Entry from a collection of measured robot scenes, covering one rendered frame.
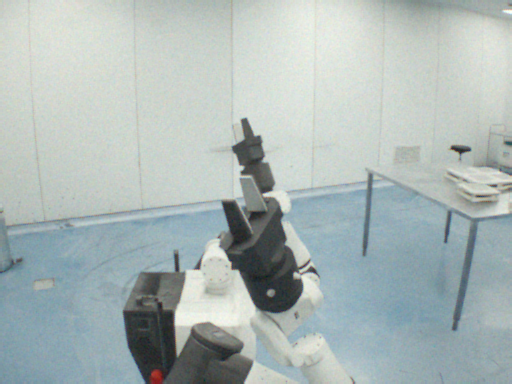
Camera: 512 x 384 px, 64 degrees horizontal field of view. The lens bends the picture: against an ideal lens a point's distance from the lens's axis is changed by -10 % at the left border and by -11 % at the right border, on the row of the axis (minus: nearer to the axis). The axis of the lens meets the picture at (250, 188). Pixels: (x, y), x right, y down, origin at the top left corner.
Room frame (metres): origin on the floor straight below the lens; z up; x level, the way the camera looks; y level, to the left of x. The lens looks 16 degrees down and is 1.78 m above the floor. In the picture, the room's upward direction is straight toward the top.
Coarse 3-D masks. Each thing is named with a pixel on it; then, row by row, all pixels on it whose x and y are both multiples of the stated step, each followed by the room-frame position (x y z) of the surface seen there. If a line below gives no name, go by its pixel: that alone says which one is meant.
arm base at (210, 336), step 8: (192, 328) 0.74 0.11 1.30; (200, 328) 0.73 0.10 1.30; (208, 328) 0.76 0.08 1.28; (216, 328) 0.79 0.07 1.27; (192, 336) 0.73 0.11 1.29; (200, 336) 0.71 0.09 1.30; (208, 336) 0.71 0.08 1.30; (216, 336) 0.73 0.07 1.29; (224, 336) 0.75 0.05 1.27; (232, 336) 0.78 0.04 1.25; (208, 344) 0.70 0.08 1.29; (216, 344) 0.70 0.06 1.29; (224, 344) 0.71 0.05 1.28; (232, 344) 0.72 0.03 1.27; (240, 344) 0.76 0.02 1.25; (216, 352) 0.70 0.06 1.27; (224, 352) 0.70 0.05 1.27; (232, 352) 0.72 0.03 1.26
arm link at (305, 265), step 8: (288, 240) 1.22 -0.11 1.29; (296, 240) 1.23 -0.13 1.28; (296, 248) 1.22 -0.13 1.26; (304, 248) 1.24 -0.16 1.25; (296, 256) 1.22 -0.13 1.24; (304, 256) 1.22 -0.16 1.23; (304, 264) 1.22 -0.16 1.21; (312, 264) 1.24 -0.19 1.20; (304, 272) 1.20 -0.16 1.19; (312, 272) 1.20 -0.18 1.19
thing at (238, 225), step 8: (224, 200) 0.57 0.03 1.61; (232, 200) 0.56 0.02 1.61; (224, 208) 0.57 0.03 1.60; (232, 208) 0.56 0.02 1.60; (240, 208) 0.57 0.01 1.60; (232, 216) 0.57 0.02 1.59; (240, 216) 0.56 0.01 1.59; (232, 224) 0.57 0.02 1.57; (240, 224) 0.57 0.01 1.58; (248, 224) 0.57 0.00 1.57; (232, 232) 0.58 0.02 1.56; (240, 232) 0.57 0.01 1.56; (248, 232) 0.57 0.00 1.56; (240, 240) 0.57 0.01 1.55
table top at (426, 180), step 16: (384, 176) 3.65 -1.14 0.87; (400, 176) 3.62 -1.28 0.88; (416, 176) 3.63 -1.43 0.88; (432, 176) 3.63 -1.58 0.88; (416, 192) 3.19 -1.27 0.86; (432, 192) 3.13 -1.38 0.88; (448, 192) 3.13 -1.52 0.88; (448, 208) 2.81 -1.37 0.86; (464, 208) 2.73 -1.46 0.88; (480, 208) 2.73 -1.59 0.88; (496, 208) 2.72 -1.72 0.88
